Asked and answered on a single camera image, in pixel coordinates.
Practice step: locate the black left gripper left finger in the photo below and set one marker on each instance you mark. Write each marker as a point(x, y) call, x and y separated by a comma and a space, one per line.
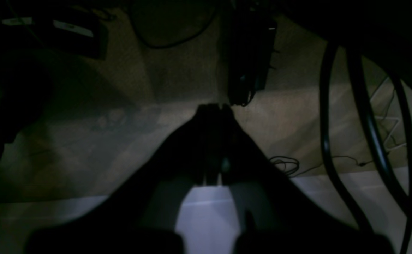
point(139, 217)

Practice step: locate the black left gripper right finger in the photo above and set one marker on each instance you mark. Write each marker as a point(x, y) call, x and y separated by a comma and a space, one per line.
point(278, 217)

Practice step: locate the black power strip on floor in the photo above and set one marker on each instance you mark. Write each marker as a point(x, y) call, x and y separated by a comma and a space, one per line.
point(252, 44)

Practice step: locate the dark box with white label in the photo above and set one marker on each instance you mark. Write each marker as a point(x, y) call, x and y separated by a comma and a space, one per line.
point(67, 29)

